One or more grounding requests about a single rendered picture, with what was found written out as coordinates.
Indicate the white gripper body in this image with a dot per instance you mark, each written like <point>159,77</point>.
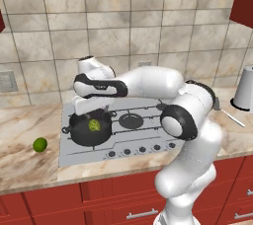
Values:
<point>89,104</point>

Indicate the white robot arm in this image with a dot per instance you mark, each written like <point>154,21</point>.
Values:
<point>184,156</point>

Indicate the green broccoli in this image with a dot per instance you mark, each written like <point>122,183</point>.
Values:
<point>94,125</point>

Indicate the black cooking pot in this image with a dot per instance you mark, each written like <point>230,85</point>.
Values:
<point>82,135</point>

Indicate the green lime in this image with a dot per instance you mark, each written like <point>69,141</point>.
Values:
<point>40,144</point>

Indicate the grey hob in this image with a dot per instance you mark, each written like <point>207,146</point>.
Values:
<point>131,136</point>

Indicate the dark hob knob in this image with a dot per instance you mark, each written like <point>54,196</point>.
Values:
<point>171,145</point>
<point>127,152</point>
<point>142,149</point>
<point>112,154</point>
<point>157,147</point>

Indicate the red drawer front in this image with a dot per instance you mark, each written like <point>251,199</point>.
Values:
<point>238,210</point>
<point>230,173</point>
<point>246,181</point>
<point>108,214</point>
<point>125,184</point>

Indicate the red cupboard door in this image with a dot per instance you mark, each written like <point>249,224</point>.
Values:
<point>52,204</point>
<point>13,210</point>

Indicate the small beige wall socket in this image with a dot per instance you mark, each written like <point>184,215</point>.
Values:
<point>145,63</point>

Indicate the grey wall socket plate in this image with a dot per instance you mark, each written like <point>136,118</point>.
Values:
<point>8,81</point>

